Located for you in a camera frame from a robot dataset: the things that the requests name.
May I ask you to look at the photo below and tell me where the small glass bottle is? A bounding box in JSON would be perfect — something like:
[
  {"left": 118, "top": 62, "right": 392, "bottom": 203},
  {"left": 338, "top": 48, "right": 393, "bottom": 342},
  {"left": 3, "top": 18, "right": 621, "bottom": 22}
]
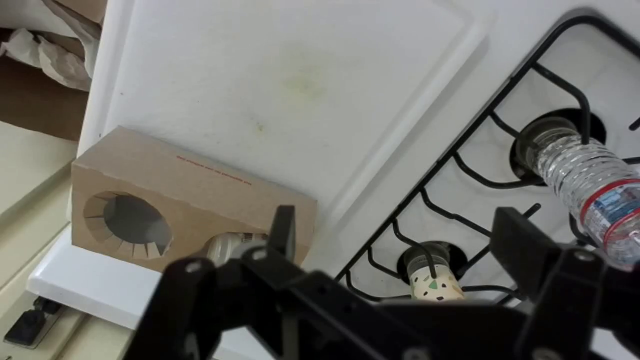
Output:
[{"left": 203, "top": 230, "right": 272, "bottom": 268}]

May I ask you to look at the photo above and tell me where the brown paper bag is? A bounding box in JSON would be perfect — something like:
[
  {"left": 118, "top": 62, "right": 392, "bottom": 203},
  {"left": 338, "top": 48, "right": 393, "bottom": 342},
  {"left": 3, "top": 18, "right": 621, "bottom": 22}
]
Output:
[{"left": 0, "top": 0, "right": 108, "bottom": 142}]

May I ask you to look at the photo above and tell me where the clear plastic water bottle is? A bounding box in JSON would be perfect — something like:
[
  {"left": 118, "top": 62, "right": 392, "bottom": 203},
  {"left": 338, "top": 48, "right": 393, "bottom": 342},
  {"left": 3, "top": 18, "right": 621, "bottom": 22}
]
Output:
[{"left": 512, "top": 117, "right": 640, "bottom": 273}]

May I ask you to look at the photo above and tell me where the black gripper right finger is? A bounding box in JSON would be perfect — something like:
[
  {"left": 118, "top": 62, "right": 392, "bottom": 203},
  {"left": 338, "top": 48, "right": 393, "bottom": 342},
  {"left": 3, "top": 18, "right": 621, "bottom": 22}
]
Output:
[{"left": 490, "top": 206, "right": 640, "bottom": 360}]

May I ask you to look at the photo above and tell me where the large black stove grate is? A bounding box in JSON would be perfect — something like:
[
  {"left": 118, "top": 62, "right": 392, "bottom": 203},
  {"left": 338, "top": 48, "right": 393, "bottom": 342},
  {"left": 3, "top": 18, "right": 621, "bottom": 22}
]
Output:
[{"left": 335, "top": 8, "right": 640, "bottom": 306}]

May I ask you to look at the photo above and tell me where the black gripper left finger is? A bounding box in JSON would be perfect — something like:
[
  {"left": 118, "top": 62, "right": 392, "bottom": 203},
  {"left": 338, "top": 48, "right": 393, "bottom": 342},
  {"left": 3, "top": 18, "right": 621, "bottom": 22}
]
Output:
[{"left": 121, "top": 204, "right": 361, "bottom": 360}]

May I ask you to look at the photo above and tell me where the white cutting board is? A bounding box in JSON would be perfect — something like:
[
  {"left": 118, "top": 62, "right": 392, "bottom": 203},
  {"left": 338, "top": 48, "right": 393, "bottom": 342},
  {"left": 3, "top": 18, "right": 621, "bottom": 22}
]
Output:
[{"left": 74, "top": 0, "right": 495, "bottom": 276}]

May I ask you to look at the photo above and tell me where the black power plug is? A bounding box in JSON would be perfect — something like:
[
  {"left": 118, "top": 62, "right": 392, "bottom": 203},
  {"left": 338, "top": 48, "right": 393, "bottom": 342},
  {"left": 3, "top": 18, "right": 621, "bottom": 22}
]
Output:
[{"left": 3, "top": 297, "right": 64, "bottom": 348}]

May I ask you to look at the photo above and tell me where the white gas stove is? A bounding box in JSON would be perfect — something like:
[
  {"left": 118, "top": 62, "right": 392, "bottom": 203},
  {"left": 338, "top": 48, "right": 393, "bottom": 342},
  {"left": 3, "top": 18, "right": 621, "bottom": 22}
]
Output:
[{"left": 26, "top": 0, "right": 640, "bottom": 360}]

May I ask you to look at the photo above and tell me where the brown cardboard holder box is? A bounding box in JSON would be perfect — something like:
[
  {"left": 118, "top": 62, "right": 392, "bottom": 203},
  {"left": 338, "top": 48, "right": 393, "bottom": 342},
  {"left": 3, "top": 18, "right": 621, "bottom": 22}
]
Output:
[{"left": 68, "top": 127, "right": 317, "bottom": 274}]

